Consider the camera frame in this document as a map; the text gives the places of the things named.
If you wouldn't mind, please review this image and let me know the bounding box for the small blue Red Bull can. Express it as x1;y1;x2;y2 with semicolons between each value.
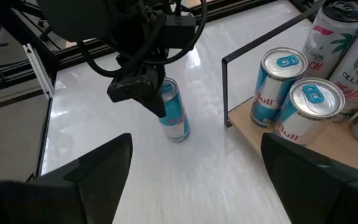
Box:
273;77;346;147

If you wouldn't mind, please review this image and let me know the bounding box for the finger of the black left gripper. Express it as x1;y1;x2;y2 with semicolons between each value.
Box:
106;67;167;118

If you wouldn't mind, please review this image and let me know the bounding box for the silver aluminium bar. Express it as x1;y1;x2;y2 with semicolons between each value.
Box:
22;42;55;100

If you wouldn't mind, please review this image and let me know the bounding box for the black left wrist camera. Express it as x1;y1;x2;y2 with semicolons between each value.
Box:
163;14;197;49

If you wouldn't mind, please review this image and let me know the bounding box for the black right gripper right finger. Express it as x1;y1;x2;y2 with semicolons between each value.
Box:
260;133;358;224

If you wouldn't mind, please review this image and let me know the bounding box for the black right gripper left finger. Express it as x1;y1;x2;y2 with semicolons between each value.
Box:
0;133;134;224

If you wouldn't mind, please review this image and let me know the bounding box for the blue silver Red Bull can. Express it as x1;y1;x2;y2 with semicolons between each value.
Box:
158;77;191;143
250;46;308;128

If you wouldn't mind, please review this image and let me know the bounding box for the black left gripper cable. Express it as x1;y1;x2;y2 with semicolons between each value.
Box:
76;0;208;78

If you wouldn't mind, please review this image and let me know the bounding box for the wooden tray board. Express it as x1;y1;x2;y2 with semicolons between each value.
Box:
221;0;358;177

